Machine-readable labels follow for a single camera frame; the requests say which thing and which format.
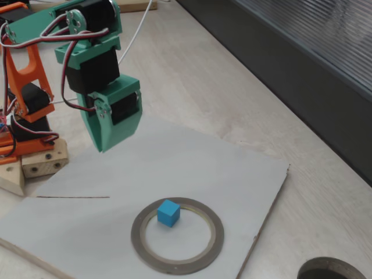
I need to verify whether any blue cube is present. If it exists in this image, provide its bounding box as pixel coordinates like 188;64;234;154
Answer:
157;199;181;228

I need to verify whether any grey chipboard panel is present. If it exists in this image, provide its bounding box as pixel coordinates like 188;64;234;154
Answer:
0;112;291;279

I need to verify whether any wooden base block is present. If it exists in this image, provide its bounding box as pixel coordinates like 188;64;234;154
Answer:
22;138;70;178

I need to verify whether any plain wooden plank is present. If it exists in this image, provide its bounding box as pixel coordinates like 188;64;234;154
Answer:
118;0;158;14

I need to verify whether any red circuit board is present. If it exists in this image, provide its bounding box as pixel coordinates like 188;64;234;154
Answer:
0;109;12;134

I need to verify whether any wooden plank with knots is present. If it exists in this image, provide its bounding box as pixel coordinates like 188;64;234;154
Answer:
0;158;27;196

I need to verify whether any ribbed glass desk partition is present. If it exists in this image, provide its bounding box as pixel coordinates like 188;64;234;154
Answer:
177;0;372;188

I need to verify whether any white USB cable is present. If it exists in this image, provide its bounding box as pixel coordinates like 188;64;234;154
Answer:
52;0;155;105

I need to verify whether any grey tape ring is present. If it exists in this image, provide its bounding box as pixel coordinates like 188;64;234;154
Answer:
131;196;225;276

